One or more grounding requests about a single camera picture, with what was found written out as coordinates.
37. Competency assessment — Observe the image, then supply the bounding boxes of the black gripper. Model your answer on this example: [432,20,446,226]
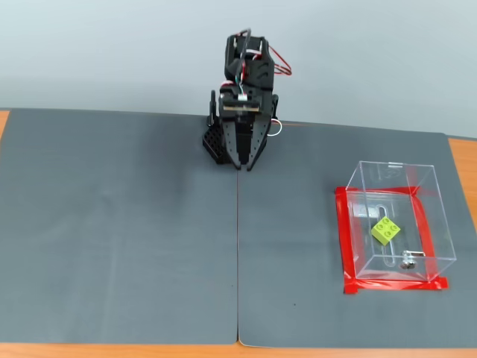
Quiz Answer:
[219,84,276,172]

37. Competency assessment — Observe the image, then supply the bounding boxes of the green lego block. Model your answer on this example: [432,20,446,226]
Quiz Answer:
[370,216,402,246]

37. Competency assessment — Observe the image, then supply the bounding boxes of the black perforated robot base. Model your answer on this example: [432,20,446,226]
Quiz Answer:
[200,125,229,165]

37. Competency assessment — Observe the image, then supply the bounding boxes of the transparent acrylic box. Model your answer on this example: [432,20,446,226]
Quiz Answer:
[344,160,458,283]

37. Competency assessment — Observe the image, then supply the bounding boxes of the silver metal box lock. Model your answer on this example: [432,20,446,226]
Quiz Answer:
[399,251,426,270]

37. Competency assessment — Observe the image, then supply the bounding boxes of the grey table mat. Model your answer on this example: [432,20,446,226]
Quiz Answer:
[236,119,477,350]
[0,107,239,345]

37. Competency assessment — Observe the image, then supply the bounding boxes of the red tape strip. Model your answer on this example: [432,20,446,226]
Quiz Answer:
[411,188,440,283]
[335,185,437,198]
[342,276,449,295]
[334,186,359,286]

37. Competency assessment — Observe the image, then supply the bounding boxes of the black square wrist camera module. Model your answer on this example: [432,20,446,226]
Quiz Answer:
[219,94,262,115]

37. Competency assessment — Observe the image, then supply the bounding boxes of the long red white servo wire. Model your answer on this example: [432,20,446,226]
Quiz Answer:
[267,45,293,136]

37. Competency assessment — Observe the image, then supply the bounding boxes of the black camera cable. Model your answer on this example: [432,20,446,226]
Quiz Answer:
[236,28,256,61]

